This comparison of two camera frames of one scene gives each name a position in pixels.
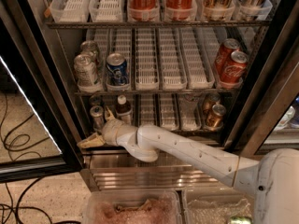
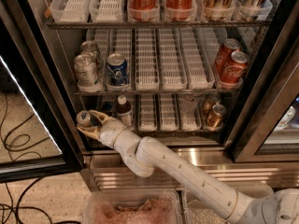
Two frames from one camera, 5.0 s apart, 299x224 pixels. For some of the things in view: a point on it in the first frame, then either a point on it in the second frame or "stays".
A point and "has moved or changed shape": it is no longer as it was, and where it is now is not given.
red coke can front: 234,69 stays
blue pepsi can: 116,69 stays
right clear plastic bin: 217,205 stays
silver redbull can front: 97,114 has moved or changed shape
